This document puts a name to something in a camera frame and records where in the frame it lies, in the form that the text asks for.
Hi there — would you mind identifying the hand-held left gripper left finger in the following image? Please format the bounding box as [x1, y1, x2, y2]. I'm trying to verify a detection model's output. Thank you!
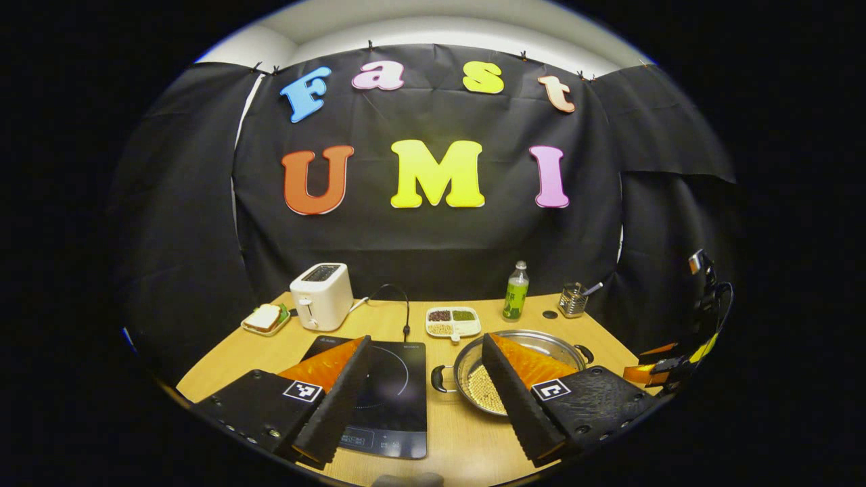
[193, 335, 375, 472]

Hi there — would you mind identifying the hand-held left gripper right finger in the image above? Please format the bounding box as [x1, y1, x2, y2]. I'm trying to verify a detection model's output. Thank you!
[482, 332, 668, 469]

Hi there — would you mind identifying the black induction cooktop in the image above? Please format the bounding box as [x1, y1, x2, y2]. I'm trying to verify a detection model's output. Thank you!
[301, 335, 429, 461]

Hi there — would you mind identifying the stainless steel pot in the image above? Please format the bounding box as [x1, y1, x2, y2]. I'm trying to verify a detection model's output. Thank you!
[430, 329, 596, 417]

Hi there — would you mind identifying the pile of soybeans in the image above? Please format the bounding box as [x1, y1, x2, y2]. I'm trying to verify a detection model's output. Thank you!
[467, 364, 508, 415]

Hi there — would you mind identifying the white rectangular plate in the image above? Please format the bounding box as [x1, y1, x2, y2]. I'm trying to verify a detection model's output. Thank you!
[240, 306, 292, 338]

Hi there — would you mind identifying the white toaster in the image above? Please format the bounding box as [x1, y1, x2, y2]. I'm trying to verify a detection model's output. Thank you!
[290, 262, 355, 333]

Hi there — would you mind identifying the white divided bean dish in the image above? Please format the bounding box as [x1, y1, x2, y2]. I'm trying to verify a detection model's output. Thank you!
[425, 306, 483, 344]

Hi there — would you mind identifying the green drink bottle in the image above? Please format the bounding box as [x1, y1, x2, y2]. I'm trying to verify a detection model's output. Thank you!
[502, 260, 531, 323]

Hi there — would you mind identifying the sandwich with lettuce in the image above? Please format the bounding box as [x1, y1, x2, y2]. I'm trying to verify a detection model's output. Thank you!
[244, 303, 290, 333]

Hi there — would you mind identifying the wire utensil holder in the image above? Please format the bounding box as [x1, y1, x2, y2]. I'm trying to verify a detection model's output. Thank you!
[557, 282, 590, 319]

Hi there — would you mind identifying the black power cable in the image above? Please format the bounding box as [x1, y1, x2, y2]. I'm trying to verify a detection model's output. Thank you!
[365, 283, 413, 343]

